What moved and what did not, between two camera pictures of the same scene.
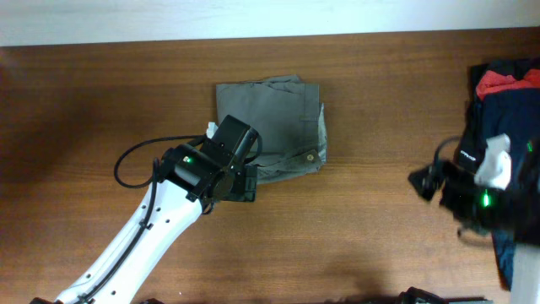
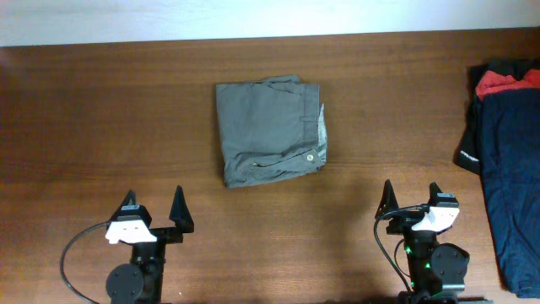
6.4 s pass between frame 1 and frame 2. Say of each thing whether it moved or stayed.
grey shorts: stayed
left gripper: moved
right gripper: moved
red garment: stayed
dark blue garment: stayed
